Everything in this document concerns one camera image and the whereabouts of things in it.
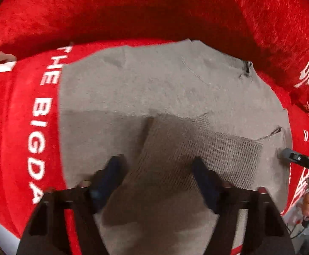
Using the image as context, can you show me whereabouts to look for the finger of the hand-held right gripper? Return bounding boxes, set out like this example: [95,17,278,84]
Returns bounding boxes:
[281,148,309,168]

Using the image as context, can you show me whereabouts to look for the grey knit sweater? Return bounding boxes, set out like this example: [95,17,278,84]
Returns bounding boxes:
[58,39,293,255]

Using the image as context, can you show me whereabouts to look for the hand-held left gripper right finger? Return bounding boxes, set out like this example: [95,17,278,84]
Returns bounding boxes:
[192,156,296,255]

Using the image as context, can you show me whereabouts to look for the red printed blanket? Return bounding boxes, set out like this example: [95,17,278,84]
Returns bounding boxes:
[0,0,309,255]

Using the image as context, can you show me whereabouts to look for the black cable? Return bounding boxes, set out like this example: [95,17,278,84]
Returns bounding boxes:
[287,218,308,240]

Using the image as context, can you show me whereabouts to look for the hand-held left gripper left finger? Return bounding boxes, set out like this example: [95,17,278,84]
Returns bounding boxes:
[16,154,128,255]

